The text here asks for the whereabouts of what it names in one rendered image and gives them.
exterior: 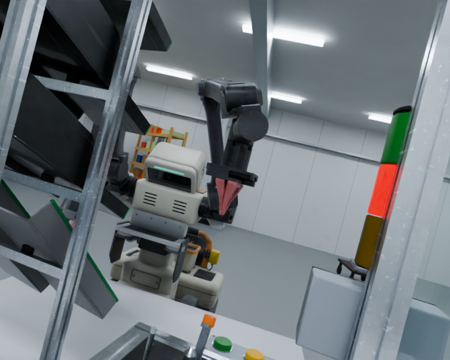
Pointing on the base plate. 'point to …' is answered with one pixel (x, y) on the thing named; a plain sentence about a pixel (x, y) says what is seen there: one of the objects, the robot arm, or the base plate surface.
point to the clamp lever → (204, 334)
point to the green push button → (223, 343)
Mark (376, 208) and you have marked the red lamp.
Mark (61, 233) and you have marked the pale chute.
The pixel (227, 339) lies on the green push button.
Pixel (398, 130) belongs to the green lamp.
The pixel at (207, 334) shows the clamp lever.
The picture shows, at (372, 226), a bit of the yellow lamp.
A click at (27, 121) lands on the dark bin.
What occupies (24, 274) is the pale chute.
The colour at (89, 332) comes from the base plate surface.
